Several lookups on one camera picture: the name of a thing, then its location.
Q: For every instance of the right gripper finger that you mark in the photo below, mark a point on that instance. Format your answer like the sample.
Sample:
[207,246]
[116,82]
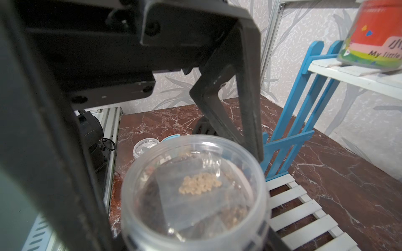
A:
[273,242]

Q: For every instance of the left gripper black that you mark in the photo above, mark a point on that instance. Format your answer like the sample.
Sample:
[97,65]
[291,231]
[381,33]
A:
[28,88]

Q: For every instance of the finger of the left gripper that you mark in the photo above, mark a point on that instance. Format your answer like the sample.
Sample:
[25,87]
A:
[227,45]

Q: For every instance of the clear seed container red label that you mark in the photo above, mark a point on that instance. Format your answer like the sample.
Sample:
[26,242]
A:
[375,38]

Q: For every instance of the blue white two-tier shelf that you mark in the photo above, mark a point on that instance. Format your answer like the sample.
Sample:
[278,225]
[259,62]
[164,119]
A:
[325,198]

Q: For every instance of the small clear container far left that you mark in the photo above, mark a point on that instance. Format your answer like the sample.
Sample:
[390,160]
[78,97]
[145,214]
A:
[144,145]

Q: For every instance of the black work glove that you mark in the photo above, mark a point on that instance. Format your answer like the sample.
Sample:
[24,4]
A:
[203,126]

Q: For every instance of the blue hand brush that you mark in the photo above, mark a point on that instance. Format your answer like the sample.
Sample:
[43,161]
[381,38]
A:
[171,137]

